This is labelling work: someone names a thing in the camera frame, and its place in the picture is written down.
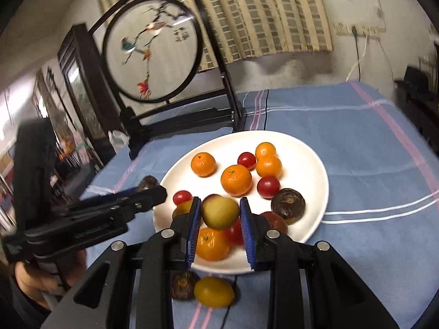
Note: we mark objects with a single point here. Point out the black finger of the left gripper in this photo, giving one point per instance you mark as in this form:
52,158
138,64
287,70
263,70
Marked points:
127,203

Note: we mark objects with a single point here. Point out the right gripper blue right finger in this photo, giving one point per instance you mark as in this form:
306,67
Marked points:
269,250

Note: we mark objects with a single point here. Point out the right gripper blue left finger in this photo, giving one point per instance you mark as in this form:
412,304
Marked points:
169,250

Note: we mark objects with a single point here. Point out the dark brown passion fruit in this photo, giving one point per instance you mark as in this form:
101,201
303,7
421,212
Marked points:
182,285

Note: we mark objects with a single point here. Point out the small mandarin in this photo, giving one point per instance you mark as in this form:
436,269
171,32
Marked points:
212,245

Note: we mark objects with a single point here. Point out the red cherry tomato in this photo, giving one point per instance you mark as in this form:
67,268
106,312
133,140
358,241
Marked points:
234,234
268,186

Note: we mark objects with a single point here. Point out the yellow round fruit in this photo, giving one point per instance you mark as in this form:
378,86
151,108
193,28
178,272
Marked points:
214,292

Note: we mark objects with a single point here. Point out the large orange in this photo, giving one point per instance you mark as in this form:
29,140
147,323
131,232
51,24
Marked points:
236,180

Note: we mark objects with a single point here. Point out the person's left hand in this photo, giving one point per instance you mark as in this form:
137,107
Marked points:
35,283

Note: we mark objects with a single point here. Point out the orange yellow tomato on plate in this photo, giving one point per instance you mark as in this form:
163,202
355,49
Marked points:
182,208

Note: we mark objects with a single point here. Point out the dark passion fruit on plate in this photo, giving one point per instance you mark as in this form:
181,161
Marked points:
289,204

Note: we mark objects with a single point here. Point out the small red tomato left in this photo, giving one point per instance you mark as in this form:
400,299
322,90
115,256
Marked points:
181,197

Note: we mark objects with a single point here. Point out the small red tomato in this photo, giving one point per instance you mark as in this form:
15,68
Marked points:
248,160
181,197

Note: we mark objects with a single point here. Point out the white plastic bag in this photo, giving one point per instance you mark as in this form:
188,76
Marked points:
118,140

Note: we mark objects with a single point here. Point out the white oval plate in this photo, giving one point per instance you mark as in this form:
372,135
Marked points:
303,171

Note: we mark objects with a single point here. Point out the mandarin at plate back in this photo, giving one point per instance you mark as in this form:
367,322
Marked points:
203,164

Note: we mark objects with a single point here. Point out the small orange kumquat front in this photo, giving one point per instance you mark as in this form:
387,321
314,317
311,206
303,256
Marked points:
269,165

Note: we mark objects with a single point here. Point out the small orange kumquat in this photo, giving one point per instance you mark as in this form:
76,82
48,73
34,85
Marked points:
265,149
269,165

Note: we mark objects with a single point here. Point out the small red tomato back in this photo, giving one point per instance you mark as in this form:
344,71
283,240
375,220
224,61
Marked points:
248,160

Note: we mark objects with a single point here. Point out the small orange kumquat back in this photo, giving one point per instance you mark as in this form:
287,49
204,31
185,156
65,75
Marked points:
265,149

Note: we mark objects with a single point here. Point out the blue striped tablecloth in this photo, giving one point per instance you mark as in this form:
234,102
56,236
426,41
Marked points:
382,215

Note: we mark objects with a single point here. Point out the dark wooden cabinet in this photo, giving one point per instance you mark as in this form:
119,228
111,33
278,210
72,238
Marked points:
87,88

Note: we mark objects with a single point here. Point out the round embroidered screen stand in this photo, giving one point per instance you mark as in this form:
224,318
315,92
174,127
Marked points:
151,52

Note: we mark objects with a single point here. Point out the checked beige curtain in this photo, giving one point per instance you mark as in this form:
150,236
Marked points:
253,28

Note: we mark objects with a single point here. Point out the white wall power strip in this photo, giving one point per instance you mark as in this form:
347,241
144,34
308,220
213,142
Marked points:
372,32

